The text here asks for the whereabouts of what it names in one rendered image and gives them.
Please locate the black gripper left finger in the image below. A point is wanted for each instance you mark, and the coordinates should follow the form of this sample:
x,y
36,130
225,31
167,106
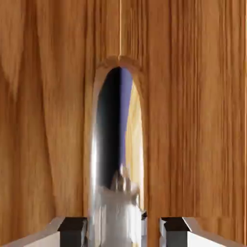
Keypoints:
x,y
71,231

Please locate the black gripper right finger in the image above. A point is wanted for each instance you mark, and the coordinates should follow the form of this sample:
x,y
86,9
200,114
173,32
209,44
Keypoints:
x,y
175,231

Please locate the light wood drawer front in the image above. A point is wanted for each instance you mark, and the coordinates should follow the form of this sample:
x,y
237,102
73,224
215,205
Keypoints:
x,y
193,115

